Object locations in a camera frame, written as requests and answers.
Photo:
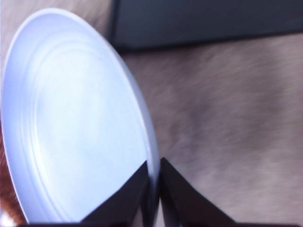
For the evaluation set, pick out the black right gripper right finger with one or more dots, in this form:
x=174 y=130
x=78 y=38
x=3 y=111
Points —
x=183 y=206

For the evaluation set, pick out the blue round plate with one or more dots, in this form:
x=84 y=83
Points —
x=74 y=126

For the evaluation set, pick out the black rectangular tray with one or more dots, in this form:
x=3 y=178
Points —
x=146 y=23

